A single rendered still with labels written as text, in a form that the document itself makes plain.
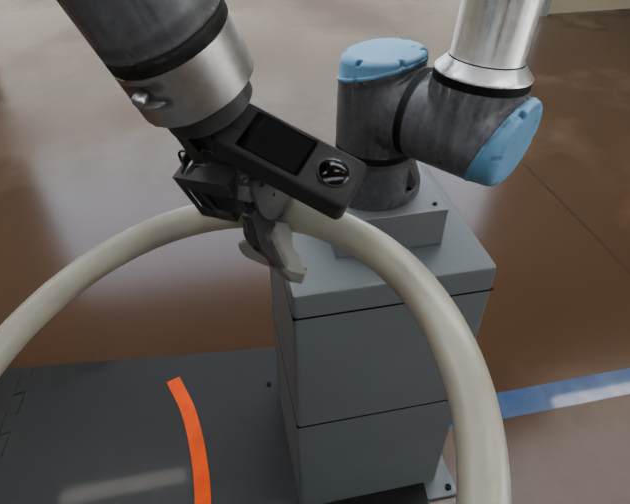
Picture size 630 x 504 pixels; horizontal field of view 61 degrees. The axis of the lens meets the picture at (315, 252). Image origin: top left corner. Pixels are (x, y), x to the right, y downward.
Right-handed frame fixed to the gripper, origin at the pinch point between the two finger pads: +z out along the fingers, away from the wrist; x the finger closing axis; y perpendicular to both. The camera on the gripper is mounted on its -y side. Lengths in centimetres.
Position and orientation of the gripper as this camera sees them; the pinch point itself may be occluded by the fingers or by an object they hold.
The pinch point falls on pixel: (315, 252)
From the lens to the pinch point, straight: 53.2
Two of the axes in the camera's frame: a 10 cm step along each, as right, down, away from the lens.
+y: -8.4, -1.8, 5.1
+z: 3.3, 5.7, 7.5
